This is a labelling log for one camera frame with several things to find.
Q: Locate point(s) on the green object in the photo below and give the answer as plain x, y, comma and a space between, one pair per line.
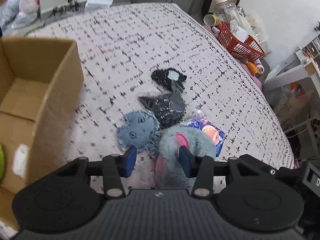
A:
1, 161

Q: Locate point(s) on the grey plush toy pink patches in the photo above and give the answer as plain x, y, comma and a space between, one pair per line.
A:
172, 145

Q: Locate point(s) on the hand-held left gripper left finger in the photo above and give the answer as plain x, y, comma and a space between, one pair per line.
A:
130, 162

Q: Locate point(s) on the brown cardboard box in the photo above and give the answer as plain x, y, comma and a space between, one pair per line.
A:
42, 105

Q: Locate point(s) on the white black-patterned bed blanket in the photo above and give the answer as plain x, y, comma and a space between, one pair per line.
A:
125, 42

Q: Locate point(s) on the black toy figures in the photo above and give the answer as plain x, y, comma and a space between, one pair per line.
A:
66, 7

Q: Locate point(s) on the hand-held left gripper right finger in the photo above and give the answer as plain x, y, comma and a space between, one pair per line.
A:
184, 160

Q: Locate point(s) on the red plastic basket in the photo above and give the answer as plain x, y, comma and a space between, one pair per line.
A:
237, 46

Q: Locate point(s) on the white fluffy plush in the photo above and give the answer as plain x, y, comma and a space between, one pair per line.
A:
257, 23

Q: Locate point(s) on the white flat box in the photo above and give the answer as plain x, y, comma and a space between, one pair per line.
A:
102, 2

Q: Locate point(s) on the white plastic bags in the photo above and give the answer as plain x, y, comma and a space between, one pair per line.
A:
23, 8

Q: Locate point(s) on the blue fluffy plush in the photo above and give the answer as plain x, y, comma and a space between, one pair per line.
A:
137, 130

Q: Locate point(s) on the dark grey cloth in bag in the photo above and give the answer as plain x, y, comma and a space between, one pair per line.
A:
165, 107

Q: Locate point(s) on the blue packet with orange print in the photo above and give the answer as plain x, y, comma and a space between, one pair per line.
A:
215, 135

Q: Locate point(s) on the black plush with white patch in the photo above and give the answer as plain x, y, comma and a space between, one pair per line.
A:
162, 76

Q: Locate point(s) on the clear plastic bottle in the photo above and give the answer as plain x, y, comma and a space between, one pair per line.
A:
231, 10

